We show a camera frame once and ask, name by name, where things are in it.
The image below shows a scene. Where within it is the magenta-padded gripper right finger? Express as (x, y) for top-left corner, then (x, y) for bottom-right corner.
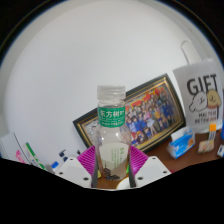
(127, 145), (172, 188)

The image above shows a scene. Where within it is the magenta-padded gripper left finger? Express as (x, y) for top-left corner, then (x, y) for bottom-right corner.
(54, 145), (99, 188)

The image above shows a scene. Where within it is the clear green-labelled drink bottle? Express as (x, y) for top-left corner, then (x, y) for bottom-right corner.
(93, 85), (132, 182)

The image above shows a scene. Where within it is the dark blue pump bottle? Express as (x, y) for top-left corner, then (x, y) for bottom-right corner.
(58, 149), (69, 163)

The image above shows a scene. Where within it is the blue tissue pack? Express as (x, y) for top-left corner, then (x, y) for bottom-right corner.
(166, 126), (196, 160)

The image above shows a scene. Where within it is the white printed tube box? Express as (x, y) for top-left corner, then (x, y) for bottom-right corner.
(12, 132), (49, 173)

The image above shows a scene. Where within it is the black-framed group picture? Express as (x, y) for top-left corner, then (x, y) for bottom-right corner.
(72, 73), (187, 154)

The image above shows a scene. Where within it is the small patterned pouch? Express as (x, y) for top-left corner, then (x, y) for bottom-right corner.
(197, 139), (215, 155)

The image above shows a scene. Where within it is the colourful puzzle cube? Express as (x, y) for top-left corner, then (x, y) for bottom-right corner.
(208, 123), (218, 143)

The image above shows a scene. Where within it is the white paper gift bag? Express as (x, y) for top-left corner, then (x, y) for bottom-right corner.
(172, 39), (224, 134)

